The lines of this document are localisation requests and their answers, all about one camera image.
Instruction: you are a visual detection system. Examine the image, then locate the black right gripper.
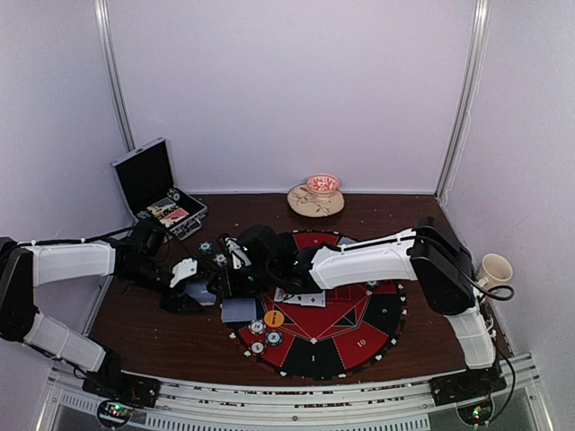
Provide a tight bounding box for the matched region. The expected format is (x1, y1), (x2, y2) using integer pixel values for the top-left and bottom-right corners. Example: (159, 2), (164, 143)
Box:
(207, 264), (278, 300)

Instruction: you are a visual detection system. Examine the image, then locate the face-up king card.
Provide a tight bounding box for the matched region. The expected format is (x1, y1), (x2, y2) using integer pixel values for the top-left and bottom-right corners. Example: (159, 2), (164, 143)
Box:
(274, 287), (290, 303)

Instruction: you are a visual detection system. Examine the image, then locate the face-up community card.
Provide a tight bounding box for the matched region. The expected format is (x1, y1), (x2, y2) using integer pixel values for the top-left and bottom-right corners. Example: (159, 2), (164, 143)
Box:
(286, 295), (305, 305)
(300, 292), (326, 308)

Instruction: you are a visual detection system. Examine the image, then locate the blue white poker chip stack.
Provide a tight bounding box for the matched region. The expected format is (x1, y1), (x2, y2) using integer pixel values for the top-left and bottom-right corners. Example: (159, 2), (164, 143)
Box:
(214, 253), (227, 266)

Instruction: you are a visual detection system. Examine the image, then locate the blue playing card deck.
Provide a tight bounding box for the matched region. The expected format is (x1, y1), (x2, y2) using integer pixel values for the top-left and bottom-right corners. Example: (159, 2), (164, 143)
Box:
(184, 282), (217, 306)

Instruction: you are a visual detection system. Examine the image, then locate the face-down card seat three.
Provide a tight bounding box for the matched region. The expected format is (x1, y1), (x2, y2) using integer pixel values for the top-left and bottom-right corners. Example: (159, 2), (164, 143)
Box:
(221, 298), (257, 324)

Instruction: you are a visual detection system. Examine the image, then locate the green poker chip stack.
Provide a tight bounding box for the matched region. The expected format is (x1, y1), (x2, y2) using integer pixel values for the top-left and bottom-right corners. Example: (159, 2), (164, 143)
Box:
(199, 242), (214, 256)

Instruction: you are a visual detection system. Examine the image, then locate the blue white chip seat two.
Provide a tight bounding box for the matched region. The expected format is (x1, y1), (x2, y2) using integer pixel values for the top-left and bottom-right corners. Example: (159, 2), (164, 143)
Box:
(248, 320), (267, 335)

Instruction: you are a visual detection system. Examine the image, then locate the dealt blue playing card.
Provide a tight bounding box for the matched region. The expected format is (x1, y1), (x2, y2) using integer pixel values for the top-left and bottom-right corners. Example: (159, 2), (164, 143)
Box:
(337, 237), (358, 248)

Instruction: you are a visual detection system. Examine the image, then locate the black hundred chip seat two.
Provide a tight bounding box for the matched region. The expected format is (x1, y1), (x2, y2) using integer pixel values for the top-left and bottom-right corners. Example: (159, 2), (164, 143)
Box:
(250, 341), (266, 356)

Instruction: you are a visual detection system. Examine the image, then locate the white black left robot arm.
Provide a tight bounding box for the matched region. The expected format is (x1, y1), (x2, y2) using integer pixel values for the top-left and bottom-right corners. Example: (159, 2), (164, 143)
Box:
(1, 222), (216, 399)

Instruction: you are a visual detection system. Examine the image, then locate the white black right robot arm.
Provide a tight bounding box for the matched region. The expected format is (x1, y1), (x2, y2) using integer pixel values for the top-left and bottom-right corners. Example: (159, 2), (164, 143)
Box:
(208, 217), (496, 397)

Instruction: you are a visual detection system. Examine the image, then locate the orange big blind button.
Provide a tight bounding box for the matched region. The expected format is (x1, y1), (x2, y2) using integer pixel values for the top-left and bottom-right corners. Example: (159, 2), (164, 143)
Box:
(263, 310), (285, 328)

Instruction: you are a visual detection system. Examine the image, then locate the cream floral ceramic plate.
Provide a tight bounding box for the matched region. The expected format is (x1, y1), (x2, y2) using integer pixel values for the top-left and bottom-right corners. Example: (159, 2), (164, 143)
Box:
(287, 184), (345, 218)

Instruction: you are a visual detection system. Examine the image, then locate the aluminium poker chip case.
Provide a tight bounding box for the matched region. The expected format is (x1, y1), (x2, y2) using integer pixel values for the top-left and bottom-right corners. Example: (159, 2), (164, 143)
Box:
(111, 137), (208, 240)

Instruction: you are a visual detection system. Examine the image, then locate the red patterned white bowl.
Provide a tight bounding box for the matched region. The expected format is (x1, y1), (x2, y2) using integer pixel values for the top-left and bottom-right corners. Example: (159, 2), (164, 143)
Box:
(306, 173), (341, 198)

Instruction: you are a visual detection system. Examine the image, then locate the round red black poker mat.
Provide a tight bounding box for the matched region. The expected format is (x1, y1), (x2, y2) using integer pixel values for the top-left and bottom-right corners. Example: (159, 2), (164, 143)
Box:
(224, 229), (410, 381)

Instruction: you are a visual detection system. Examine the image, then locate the white printed ceramic mug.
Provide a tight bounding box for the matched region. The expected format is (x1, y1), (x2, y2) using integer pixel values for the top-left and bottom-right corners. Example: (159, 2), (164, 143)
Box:
(477, 253), (513, 289)

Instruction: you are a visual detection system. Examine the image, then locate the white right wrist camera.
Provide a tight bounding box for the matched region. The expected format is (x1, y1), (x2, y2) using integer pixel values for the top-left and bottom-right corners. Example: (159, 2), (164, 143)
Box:
(219, 233), (252, 270)

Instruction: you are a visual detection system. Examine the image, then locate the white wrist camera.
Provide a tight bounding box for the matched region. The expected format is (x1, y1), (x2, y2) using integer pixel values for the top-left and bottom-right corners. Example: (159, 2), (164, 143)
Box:
(219, 233), (252, 270)
(170, 258), (198, 288)

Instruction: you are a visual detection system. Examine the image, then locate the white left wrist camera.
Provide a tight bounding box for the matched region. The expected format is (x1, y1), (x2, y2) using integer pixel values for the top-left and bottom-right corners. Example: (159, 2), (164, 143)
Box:
(170, 258), (198, 288)

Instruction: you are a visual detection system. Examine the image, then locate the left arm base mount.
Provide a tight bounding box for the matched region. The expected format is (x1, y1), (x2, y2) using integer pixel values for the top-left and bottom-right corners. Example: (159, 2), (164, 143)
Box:
(74, 350), (161, 408)

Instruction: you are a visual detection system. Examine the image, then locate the aluminium front rail frame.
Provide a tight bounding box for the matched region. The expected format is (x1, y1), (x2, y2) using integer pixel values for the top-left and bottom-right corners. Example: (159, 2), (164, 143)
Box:
(32, 354), (558, 430)

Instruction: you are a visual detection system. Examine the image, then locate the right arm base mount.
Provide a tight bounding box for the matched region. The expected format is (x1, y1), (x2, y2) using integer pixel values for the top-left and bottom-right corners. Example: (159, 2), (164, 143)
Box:
(429, 365), (507, 406)

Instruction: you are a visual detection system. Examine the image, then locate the left aluminium corner post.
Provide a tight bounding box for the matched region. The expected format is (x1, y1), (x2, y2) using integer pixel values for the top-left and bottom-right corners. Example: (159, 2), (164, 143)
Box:
(93, 0), (136, 152)

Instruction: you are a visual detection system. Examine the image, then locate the aluminium corner post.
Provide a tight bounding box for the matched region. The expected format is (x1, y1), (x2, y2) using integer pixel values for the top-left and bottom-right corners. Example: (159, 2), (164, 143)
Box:
(435, 0), (491, 206)
(93, 0), (136, 152)

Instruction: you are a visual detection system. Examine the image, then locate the right aluminium corner post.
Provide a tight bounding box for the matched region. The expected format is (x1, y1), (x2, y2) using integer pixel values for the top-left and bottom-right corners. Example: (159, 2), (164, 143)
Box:
(435, 0), (491, 206)

